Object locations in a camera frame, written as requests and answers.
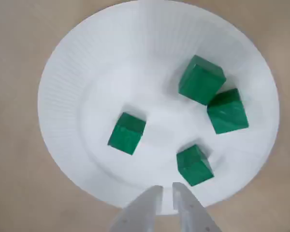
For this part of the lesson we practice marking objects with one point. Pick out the green cube block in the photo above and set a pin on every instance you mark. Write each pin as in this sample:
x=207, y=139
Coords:
x=194, y=166
x=126, y=134
x=201, y=79
x=229, y=116

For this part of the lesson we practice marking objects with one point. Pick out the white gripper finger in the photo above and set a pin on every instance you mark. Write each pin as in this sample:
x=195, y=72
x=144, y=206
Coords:
x=191, y=212
x=137, y=212

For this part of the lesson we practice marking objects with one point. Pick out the white paper plate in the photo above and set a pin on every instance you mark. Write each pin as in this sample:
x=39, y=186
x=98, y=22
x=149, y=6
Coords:
x=135, y=72

